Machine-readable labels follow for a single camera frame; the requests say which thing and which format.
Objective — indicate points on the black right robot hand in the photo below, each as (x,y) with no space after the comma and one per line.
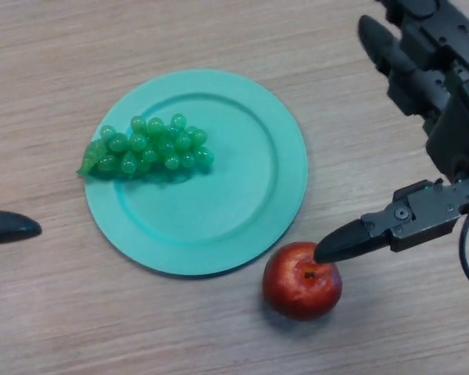
(430,211)

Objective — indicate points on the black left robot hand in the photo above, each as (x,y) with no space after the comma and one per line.
(8,228)

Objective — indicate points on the green grapes bunch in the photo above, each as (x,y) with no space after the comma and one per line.
(152,150)

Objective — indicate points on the teal round plate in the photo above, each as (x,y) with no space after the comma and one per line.
(226,203)

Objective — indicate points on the red apple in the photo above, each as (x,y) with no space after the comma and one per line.
(297,293)

